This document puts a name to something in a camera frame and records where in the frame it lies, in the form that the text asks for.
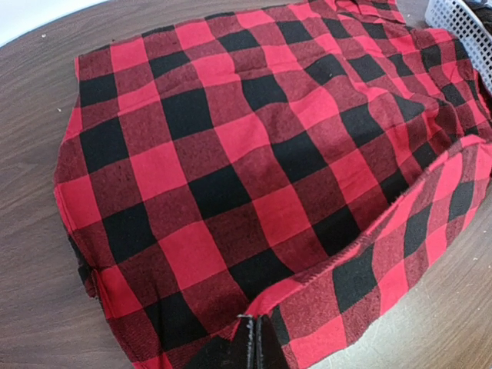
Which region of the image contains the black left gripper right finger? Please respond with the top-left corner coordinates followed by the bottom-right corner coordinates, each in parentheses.
top-left (255, 315), bottom-right (288, 369)

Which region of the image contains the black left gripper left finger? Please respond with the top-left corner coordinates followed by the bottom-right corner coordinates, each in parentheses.
top-left (218, 315), bottom-right (257, 369)

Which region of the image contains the red black plaid shirt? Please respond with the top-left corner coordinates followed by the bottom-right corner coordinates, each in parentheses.
top-left (55, 1), bottom-right (491, 368)

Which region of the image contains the white plastic laundry basket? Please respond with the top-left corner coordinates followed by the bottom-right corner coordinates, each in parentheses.
top-left (424, 1), bottom-right (491, 93)

